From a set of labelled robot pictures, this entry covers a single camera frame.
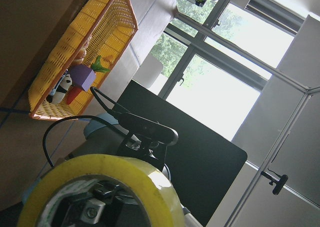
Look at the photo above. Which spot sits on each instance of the yellow tape roll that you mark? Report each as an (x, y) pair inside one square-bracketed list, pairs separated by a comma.
[(105, 177)]

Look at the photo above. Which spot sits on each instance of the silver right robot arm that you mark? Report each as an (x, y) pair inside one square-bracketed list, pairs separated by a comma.
[(104, 135)]

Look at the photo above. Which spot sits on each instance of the yellow plastic basket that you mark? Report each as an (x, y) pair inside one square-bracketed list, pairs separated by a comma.
[(108, 26)]

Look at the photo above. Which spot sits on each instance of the black monitor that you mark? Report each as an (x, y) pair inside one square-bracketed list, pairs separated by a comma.
[(203, 164)]

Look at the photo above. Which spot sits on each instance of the purple foam block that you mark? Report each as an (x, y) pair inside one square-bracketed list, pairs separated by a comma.
[(82, 76)]

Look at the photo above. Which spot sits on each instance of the orange carrot toy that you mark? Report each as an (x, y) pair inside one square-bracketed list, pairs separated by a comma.
[(97, 67)]

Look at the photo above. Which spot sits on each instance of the croissant toy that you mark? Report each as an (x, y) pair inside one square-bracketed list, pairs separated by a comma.
[(79, 58)]

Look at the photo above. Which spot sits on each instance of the panda plush toy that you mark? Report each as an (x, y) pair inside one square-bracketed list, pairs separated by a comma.
[(60, 90)]

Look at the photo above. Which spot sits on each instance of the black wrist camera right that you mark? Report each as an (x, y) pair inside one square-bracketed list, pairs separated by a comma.
[(154, 138)]

